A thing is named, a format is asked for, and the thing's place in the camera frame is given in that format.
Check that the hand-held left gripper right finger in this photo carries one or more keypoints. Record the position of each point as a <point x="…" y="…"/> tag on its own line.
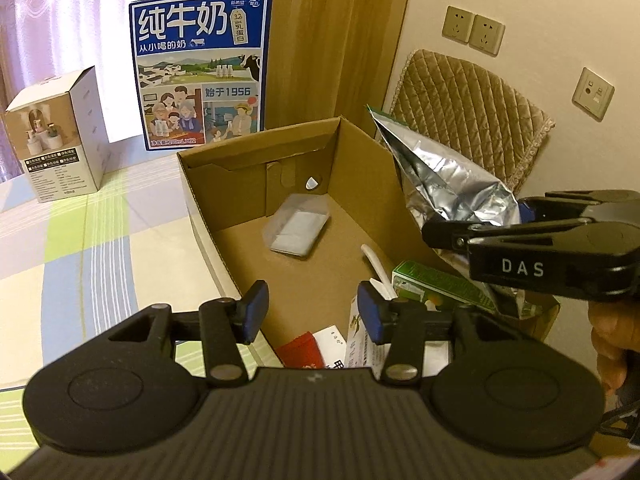
<point x="371" y="312"/>

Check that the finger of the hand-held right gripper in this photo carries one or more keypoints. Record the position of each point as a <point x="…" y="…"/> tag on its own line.
<point x="445" y="236"/>
<point x="575" y="202"/>

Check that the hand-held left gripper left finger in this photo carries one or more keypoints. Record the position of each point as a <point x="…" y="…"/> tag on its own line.
<point x="252" y="310"/>

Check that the long white box green logo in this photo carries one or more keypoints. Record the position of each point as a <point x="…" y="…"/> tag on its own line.
<point x="357" y="355"/>

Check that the green and white medicine box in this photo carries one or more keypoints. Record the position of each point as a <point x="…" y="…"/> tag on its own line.
<point x="435" y="280"/>

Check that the long white box with barcode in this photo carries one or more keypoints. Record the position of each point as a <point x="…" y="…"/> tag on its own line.
<point x="335" y="350"/>

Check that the white plastic spoon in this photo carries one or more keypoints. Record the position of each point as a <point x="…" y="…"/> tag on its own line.
<point x="372" y="260"/>

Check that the silver foil bag green leaf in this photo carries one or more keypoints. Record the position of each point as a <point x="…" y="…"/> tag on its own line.
<point x="440" y="180"/>

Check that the brown cardboard box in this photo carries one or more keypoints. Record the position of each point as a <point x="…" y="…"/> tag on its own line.
<point x="310" y="285"/>

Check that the red candy packet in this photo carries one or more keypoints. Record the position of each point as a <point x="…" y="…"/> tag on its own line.
<point x="300" y="352"/>

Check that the clear plastic box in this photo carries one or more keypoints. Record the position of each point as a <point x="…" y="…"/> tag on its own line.
<point x="295" y="230"/>

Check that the person's right hand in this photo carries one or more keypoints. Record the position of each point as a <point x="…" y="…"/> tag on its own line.
<point x="610" y="340"/>

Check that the checked tablecloth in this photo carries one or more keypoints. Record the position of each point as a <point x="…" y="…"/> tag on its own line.
<point x="100" y="260"/>

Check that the wooden door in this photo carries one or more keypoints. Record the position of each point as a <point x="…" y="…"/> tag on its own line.
<point x="325" y="35"/>

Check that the blue milk carton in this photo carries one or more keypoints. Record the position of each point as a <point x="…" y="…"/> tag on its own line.
<point x="200" y="75"/>

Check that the white product box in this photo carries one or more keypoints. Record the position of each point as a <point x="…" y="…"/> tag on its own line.
<point x="55" y="160"/>

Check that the sheer pink curtain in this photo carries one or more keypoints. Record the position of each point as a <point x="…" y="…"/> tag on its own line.
<point x="75" y="15"/>

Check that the white round-port wall socket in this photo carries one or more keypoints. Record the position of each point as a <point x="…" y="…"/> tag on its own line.
<point x="593" y="92"/>

